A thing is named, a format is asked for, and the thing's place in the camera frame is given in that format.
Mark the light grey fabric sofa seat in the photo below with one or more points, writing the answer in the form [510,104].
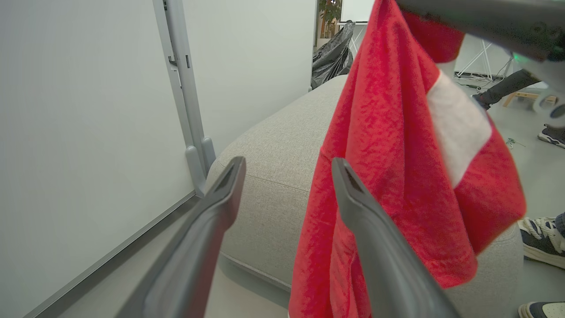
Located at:
[273,145]

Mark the dark sneaker white sole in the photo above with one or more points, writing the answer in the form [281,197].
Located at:
[552,134]

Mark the dark trouser leg of person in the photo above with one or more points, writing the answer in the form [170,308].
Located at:
[507,87]

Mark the red garment with white patch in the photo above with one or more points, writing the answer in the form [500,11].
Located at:
[388,132]

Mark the dark sneaker cream toe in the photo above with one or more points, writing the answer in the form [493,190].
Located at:
[545,310]

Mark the grey metal partition post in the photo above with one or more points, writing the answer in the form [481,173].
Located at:
[187,101]

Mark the white partition board grey frame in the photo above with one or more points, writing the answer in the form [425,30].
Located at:
[79,132]

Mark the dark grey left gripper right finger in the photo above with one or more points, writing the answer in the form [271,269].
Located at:
[379,247]

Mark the black plastic sheet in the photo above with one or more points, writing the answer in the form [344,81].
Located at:
[331,57]

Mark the white metal stand legs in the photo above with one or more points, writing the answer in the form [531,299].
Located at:
[479,62]

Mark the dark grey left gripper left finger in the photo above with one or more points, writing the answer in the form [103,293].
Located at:
[198,247]

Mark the grey white laced sneaker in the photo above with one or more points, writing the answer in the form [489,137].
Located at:
[542,240]

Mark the wooden stool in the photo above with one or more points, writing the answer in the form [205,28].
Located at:
[521,96]

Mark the white right gripper green band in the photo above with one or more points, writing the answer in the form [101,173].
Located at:
[554,73]

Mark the green potted plant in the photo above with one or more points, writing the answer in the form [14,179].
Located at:
[330,15]

